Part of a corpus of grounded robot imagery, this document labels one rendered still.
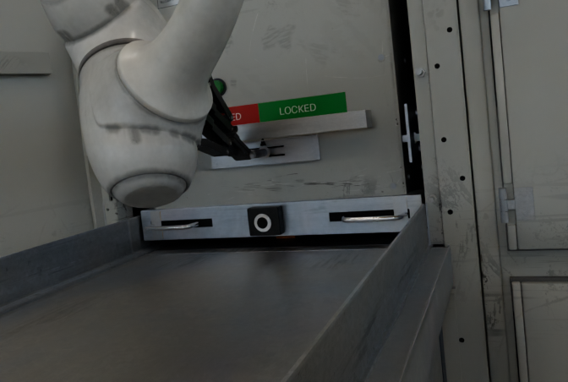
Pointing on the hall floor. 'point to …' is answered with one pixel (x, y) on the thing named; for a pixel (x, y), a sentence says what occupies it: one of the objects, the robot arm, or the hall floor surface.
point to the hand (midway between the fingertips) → (235, 147)
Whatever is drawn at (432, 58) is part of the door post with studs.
